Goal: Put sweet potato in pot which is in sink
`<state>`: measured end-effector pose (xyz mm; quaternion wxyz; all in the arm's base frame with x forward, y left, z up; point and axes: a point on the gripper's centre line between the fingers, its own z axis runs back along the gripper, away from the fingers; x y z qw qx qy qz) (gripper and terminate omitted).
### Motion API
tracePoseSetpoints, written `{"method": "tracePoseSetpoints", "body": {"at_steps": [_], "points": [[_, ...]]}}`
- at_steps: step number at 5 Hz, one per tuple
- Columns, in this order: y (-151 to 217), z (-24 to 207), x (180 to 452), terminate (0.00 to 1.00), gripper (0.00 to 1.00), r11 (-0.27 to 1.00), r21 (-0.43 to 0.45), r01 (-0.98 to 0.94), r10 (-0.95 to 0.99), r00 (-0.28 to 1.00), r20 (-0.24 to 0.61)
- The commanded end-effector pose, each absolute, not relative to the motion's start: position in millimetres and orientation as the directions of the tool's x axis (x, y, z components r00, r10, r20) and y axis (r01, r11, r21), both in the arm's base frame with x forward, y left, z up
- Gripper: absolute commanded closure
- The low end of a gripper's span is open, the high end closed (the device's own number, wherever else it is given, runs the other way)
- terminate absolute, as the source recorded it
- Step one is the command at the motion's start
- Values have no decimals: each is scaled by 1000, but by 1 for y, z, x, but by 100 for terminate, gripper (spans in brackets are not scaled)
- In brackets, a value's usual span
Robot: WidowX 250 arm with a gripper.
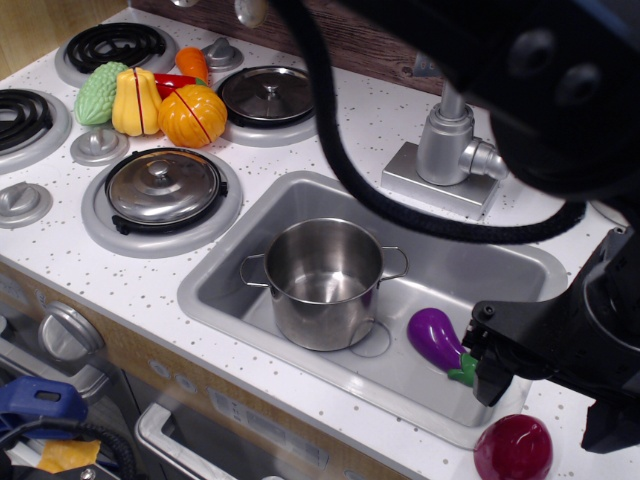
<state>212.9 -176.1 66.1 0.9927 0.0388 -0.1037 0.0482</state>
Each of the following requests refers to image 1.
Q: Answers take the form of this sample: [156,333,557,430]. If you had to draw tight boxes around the grey stove knob middle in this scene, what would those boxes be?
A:
[70,128,129,166]

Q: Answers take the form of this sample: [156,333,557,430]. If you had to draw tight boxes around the steel pot lid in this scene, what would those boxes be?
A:
[104,148,229,235]
[217,66,314,128]

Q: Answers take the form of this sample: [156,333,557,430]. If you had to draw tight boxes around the green toy bitter gourd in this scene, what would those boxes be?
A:
[74,62,129,126]

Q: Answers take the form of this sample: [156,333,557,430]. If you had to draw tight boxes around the hanging spoon utensil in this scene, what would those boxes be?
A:
[234,0,269,29]

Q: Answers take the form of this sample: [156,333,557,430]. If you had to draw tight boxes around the steel pot lid rear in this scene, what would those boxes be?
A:
[217,66,314,128]

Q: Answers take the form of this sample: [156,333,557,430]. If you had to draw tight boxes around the orange toy pumpkin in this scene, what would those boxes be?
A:
[158,85,228,148]

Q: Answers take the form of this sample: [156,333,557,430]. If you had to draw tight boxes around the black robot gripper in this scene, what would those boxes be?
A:
[463,228,639,453]

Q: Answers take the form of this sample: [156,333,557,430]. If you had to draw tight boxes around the red toy chili pepper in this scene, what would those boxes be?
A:
[154,73,200,99]

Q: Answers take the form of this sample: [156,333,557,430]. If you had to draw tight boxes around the grey stove knob rear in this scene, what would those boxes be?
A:
[202,37,244,72]

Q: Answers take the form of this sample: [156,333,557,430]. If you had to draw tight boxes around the silver oven door handle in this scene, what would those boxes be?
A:
[135,402,275,479]

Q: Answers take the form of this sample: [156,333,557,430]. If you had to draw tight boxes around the yellow toy squash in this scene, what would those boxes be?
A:
[111,67,162,137]

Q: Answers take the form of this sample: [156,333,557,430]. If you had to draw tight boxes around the silver oven knob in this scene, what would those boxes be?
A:
[38,301,105,362]

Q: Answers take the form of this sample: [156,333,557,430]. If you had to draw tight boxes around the stainless steel pot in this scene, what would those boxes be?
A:
[239,218,409,352]

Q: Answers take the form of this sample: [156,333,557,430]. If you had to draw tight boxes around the black coil burner rear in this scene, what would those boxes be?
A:
[65,22,167,74]

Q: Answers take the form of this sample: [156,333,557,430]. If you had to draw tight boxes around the silver toy faucet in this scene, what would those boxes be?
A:
[381,85,509,220]

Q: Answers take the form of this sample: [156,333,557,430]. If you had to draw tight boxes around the yellow tape piece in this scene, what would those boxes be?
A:
[37,440,101,474]

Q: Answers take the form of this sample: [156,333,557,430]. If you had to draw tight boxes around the steel pot lid front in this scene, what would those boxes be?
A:
[104,148,229,235]

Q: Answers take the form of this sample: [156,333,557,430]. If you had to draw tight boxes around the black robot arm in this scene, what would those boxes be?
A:
[273,1,639,454]

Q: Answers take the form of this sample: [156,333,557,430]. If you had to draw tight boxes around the black sleeved cable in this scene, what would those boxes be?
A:
[269,0,587,245]

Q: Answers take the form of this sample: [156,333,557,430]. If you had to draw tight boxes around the dark red toy sweet potato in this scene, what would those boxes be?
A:
[473,414,554,479]

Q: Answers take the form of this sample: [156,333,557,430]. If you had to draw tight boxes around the grey stove knob left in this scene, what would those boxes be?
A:
[1,182,53,229]

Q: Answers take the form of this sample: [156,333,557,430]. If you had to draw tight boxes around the blue clamp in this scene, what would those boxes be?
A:
[1,376,88,431]

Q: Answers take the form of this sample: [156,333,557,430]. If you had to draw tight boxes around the black coil burner left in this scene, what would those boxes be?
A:
[1,89,54,154]

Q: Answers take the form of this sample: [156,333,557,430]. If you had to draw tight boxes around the grey stove knob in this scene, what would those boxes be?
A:
[70,128,129,166]
[1,182,53,229]
[202,37,244,72]

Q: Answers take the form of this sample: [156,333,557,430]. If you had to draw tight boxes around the black coil burner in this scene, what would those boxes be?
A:
[1,89,54,154]
[65,22,167,74]

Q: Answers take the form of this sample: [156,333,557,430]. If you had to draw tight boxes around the orange toy carrot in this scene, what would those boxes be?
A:
[175,46,209,85]

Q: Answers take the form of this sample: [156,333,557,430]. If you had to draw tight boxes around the purple toy eggplant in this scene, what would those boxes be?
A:
[407,308,477,387]

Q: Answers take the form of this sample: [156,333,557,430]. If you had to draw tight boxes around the grey toy sink basin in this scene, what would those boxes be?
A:
[176,170,570,450]

